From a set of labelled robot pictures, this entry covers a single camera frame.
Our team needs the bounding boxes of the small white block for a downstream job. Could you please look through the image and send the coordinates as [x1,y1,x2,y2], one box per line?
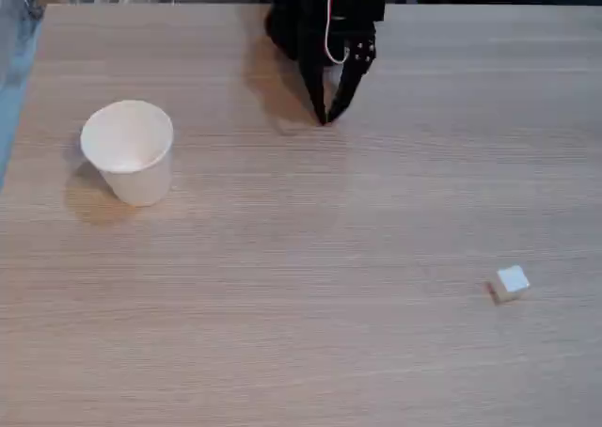
[486,264,531,305]

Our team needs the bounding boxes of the white paper cup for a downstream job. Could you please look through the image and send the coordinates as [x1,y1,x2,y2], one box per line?
[79,99,175,208]

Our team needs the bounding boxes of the person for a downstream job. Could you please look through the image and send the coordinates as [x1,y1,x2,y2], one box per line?
[0,0,67,94]

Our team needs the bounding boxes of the white and red gripper cable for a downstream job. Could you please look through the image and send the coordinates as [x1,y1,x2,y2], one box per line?
[324,0,353,66]

